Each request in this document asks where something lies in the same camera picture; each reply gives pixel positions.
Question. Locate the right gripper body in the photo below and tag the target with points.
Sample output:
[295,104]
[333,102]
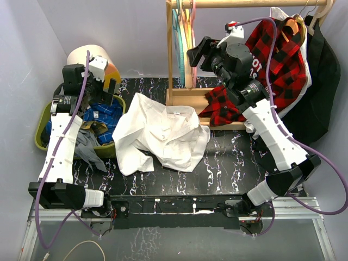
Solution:
[214,59]

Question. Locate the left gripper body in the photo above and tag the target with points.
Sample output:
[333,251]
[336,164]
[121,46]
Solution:
[94,91]

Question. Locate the blue garment in basket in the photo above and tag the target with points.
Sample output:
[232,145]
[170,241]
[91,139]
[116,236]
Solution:
[101,120]

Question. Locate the orange wooden hanger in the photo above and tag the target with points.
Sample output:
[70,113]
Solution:
[297,26]

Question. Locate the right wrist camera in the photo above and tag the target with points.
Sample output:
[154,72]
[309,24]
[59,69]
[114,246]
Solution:
[234,34]

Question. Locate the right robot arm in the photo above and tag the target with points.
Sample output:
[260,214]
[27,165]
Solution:
[231,64]

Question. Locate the black garment on rack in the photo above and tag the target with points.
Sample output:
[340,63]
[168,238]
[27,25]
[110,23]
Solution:
[309,120]

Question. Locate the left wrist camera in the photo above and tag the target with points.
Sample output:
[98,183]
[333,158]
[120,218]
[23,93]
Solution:
[98,67]

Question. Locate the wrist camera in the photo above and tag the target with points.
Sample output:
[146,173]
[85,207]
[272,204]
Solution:
[234,34]
[98,67]

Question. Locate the cream wooden hanger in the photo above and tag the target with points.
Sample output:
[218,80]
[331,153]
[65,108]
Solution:
[320,15]

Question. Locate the wooden clothes rack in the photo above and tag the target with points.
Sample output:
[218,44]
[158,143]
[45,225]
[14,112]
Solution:
[196,97]

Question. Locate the yellow hanger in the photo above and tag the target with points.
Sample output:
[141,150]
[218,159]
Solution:
[185,26]

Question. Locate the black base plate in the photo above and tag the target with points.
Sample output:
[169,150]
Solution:
[186,211]

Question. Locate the olive green laundry basket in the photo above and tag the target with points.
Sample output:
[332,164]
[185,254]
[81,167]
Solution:
[107,151]

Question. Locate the grey garment in basket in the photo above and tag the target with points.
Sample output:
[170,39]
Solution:
[84,148]

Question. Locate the white shirt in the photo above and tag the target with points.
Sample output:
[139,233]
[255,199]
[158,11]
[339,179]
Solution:
[150,129]

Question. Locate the red plaid shirt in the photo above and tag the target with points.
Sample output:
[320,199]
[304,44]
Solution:
[220,110]

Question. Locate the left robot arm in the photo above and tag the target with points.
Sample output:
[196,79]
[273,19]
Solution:
[55,188]

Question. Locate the round pastel drawer cabinet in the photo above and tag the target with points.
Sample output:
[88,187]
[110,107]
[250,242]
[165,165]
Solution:
[78,56]

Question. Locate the pink hanger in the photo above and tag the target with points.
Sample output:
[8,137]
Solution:
[193,14]

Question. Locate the aluminium frame rail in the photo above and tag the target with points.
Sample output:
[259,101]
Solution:
[295,232]

